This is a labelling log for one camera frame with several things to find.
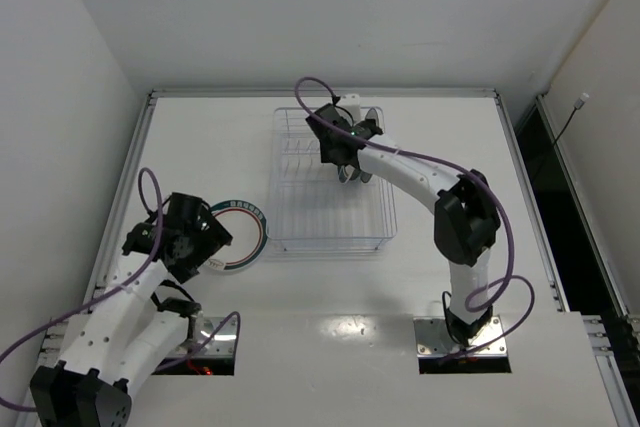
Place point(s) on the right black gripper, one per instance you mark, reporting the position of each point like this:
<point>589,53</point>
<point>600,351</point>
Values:
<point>351,165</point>

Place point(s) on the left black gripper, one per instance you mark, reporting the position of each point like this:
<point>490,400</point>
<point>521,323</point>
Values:
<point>211,239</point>

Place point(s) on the green red rimmed plate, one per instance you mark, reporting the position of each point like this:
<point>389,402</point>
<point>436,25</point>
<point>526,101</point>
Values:
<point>345,173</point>
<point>247,224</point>

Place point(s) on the white plate with characters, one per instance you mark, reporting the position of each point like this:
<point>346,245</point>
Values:
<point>370,117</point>

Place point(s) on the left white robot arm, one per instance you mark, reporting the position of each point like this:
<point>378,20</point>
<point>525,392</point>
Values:
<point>97,377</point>

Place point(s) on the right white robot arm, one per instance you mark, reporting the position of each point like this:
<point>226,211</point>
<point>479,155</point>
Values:
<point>465,219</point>

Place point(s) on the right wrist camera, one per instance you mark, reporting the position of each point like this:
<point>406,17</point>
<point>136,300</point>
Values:
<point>352,104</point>

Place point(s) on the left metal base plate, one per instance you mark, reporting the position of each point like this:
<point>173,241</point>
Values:
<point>220,334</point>

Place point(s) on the metal base plate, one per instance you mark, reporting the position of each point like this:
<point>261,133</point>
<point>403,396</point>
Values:
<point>220,334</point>
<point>434,342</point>

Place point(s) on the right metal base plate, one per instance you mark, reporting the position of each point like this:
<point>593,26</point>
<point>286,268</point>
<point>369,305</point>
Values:
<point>434,342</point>

